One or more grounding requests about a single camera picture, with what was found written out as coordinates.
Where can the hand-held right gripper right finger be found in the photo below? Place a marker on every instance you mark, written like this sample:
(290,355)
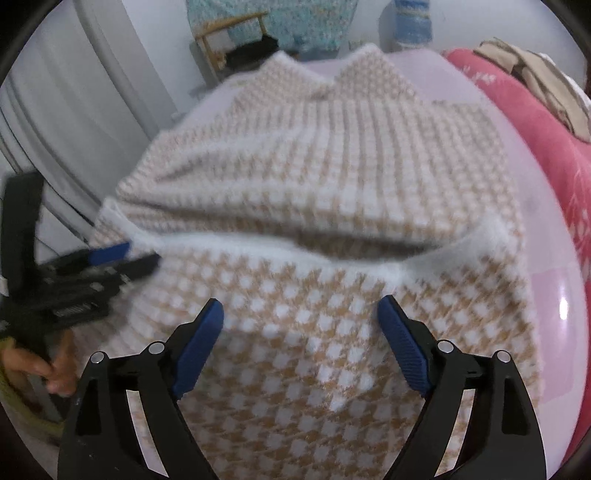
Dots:
(406,350)

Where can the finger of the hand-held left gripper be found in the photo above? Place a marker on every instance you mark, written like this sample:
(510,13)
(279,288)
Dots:
(108,254)
(138,266)

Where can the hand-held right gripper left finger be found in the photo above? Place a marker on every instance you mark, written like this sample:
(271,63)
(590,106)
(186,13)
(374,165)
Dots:
(198,350)

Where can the beige white checked coat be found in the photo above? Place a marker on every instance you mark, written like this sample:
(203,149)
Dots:
(323,184)

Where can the beige clothes pile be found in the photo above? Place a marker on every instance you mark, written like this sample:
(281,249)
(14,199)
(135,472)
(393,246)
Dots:
(531,69)

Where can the person's left hand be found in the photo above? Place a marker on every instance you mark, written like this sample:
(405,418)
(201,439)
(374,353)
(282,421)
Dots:
(57,374)

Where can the white curtain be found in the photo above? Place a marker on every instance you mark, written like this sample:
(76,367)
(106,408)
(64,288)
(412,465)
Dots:
(69,115)

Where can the wooden chair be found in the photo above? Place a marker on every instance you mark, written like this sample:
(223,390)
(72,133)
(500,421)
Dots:
(205,46)

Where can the black bag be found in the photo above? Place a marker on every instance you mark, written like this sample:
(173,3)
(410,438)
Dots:
(251,50)

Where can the pink blanket with white print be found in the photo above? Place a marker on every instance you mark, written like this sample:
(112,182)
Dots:
(554,138)

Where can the teal floral cloth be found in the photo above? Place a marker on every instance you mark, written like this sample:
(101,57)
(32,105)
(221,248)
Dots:
(300,23)

